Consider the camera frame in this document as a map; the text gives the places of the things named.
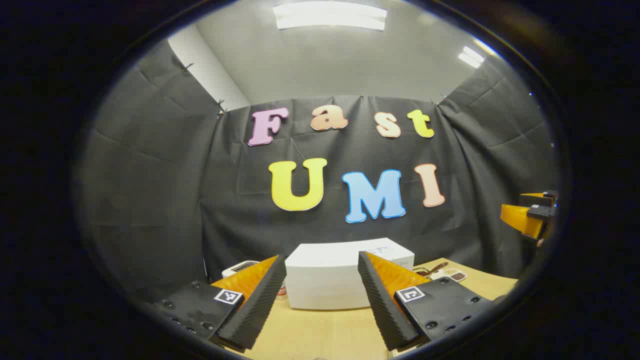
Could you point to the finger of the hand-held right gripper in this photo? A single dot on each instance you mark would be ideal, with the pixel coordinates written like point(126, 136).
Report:
point(520, 217)
point(537, 198)

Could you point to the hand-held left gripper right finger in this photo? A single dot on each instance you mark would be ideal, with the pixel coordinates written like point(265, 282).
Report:
point(382, 310)

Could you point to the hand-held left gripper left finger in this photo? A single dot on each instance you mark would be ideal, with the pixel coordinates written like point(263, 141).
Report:
point(255, 310)

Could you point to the white microwave oven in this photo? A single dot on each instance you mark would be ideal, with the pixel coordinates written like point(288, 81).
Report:
point(325, 275)

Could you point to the clear plastic water bottle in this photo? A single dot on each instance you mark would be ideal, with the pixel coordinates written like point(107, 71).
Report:
point(282, 291)

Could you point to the white toaster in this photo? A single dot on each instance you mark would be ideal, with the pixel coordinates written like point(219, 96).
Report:
point(237, 268)

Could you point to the brown wooden spoon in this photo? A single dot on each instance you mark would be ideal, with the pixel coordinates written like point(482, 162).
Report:
point(435, 267)

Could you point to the white divided dish of beans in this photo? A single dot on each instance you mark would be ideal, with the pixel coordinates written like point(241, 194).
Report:
point(452, 274)

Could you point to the small ceiling light panel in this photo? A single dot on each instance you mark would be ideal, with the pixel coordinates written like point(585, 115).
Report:
point(471, 57)

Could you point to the large ceiling light panel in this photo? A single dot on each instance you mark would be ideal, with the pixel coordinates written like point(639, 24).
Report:
point(330, 16)

